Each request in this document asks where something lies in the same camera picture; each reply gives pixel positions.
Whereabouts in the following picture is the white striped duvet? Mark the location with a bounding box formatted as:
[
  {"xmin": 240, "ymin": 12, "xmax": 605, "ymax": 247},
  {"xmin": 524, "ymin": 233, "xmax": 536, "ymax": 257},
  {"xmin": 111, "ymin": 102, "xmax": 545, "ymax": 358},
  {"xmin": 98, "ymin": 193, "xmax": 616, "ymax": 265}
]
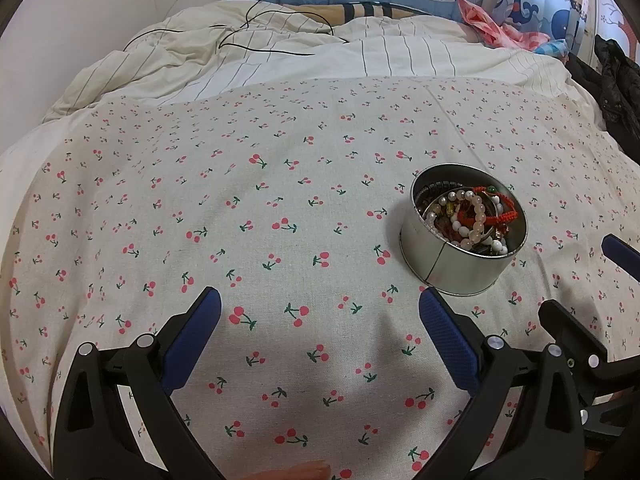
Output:
[{"xmin": 42, "ymin": 0, "xmax": 606, "ymax": 126}]

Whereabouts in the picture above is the cherry print bedsheet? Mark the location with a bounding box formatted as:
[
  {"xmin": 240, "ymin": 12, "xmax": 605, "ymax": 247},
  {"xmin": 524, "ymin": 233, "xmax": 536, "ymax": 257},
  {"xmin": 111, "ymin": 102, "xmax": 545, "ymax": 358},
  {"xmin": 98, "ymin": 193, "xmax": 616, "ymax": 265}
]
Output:
[{"xmin": 0, "ymin": 75, "xmax": 640, "ymax": 480}]

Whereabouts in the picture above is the pink cloth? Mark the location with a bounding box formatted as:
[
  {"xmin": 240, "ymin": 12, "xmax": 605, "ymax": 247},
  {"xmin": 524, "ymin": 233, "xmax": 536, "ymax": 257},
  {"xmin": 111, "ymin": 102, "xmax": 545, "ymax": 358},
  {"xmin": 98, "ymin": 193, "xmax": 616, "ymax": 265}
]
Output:
[{"xmin": 457, "ymin": 0, "xmax": 551, "ymax": 51}]

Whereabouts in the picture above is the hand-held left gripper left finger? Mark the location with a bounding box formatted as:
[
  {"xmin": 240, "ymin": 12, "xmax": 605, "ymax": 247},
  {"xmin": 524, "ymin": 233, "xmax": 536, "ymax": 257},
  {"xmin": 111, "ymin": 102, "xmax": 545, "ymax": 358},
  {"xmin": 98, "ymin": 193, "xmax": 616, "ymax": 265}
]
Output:
[{"xmin": 52, "ymin": 286, "xmax": 226, "ymax": 480}]

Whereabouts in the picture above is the pile of mixed bracelets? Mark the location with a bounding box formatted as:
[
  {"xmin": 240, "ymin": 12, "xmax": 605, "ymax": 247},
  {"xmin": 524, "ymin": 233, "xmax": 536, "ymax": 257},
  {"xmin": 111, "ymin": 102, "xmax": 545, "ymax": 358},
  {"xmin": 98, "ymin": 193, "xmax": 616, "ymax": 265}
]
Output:
[{"xmin": 417, "ymin": 182, "xmax": 523, "ymax": 257}]

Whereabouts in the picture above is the pale bead wristband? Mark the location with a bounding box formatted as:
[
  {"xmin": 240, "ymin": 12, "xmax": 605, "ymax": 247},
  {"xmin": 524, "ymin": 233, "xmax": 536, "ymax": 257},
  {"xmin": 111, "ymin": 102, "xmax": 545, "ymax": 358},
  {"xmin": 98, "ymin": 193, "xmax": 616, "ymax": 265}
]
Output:
[{"xmin": 447, "ymin": 191, "xmax": 493, "ymax": 250}]

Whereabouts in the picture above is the light blue cloth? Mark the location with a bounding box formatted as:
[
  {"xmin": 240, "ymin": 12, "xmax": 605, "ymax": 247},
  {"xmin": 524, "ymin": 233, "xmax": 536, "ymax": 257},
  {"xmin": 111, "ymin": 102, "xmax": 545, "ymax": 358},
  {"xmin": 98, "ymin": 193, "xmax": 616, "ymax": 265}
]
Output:
[{"xmin": 534, "ymin": 39, "xmax": 570, "ymax": 57}]

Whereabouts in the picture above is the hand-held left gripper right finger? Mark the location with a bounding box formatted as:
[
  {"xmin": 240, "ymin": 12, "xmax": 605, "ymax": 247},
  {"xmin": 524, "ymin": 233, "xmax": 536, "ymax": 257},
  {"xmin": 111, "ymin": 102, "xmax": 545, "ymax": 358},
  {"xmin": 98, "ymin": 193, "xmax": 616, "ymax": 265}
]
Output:
[{"xmin": 419, "ymin": 289, "xmax": 587, "ymax": 480}]

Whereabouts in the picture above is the thin black cable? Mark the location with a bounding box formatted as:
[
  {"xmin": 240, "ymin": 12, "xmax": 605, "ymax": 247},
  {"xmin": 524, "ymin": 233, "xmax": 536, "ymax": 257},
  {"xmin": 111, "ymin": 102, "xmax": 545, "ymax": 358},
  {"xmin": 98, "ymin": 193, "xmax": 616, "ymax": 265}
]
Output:
[{"xmin": 122, "ymin": 0, "xmax": 336, "ymax": 56}]

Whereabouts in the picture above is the black jacket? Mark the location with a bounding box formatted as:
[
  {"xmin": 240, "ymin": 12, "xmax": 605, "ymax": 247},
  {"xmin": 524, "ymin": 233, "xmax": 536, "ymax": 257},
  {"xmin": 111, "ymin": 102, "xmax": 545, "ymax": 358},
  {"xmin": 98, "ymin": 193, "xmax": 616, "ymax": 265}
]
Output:
[{"xmin": 567, "ymin": 35, "xmax": 640, "ymax": 166}]

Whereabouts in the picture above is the tan striped pillow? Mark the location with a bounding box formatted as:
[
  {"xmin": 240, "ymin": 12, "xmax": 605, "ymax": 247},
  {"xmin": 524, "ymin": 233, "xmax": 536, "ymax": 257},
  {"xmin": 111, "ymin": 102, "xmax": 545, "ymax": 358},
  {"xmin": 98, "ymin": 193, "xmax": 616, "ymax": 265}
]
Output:
[{"xmin": 285, "ymin": 2, "xmax": 431, "ymax": 26}]

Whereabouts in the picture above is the black woven bangle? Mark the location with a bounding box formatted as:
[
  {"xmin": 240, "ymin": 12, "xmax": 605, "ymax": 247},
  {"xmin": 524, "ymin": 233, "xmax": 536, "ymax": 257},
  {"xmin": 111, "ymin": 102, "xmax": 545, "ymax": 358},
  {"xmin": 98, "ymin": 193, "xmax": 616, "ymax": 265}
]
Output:
[{"xmin": 417, "ymin": 179, "xmax": 463, "ymax": 200}]

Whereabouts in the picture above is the round silver tin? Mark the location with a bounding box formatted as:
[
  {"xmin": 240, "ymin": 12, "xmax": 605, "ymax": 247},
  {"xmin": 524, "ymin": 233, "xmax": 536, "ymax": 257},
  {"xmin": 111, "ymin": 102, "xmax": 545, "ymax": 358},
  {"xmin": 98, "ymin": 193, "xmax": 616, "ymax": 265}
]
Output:
[{"xmin": 398, "ymin": 162, "xmax": 528, "ymax": 297}]

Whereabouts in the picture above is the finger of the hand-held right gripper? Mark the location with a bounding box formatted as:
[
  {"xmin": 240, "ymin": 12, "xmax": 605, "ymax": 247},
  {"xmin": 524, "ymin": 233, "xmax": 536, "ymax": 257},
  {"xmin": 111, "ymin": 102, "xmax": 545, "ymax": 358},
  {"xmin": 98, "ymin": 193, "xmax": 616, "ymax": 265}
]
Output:
[
  {"xmin": 601, "ymin": 234, "xmax": 640, "ymax": 286},
  {"xmin": 538, "ymin": 299, "xmax": 613, "ymax": 395}
]

